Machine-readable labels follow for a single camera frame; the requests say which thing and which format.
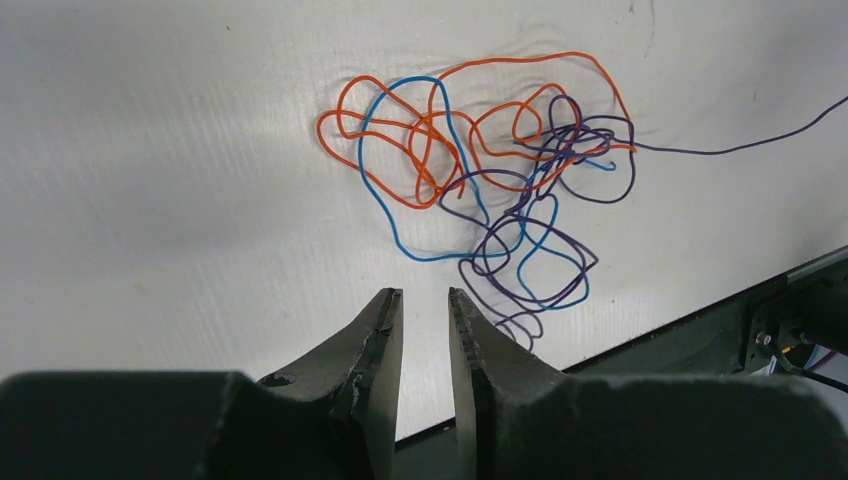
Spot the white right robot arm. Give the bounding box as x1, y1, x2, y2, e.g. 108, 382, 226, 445
754, 287, 847, 393

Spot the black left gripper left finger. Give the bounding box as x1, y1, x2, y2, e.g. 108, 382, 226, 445
1, 288, 403, 479

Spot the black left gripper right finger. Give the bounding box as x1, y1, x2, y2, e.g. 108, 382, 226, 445
448, 288, 847, 479

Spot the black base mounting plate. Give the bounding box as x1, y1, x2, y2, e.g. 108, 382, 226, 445
395, 249, 847, 479

